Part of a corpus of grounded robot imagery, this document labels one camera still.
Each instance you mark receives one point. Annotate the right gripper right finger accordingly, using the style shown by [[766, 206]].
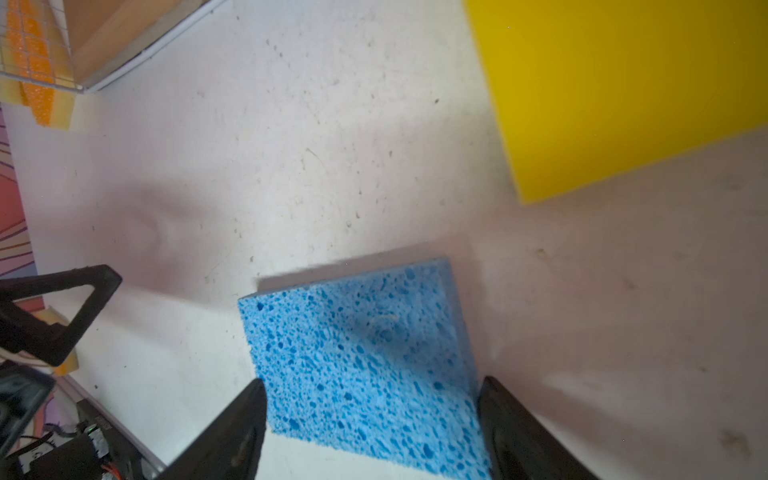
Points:
[[519, 446]]

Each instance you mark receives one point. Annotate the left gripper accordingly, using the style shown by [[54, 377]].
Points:
[[44, 335]]

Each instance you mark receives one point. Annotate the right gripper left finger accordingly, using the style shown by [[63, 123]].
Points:
[[230, 447]]

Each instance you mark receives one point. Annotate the blue sponge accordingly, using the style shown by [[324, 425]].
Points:
[[378, 364]]

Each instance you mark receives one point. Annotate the white wire wooden shelf rack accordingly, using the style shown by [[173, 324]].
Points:
[[108, 39]]

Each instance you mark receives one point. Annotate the yellow sponge near shelf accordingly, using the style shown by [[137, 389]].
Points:
[[585, 90]]

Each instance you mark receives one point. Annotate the beige sponge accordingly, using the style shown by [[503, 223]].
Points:
[[63, 359]]

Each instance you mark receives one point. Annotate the orange sponge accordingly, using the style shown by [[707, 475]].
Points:
[[36, 65]]

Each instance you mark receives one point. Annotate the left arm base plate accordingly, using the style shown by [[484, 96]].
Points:
[[98, 447]]

